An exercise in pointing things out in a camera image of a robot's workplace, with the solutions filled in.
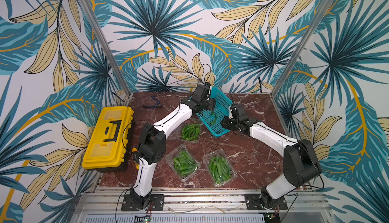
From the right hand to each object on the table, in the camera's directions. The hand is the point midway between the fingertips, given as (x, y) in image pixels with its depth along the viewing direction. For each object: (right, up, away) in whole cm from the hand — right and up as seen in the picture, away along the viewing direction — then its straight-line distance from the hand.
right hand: (222, 121), depth 91 cm
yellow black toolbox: (-58, -11, -17) cm, 62 cm away
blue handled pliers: (-43, +11, +19) cm, 48 cm away
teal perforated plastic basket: (+3, +7, +19) cm, 20 cm away
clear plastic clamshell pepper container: (-19, -7, +4) cm, 21 cm away
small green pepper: (-2, +1, +16) cm, 16 cm away
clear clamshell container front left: (-21, -23, -10) cm, 33 cm away
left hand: (-7, +12, -1) cm, 14 cm away
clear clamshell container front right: (-3, -24, -9) cm, 26 cm away
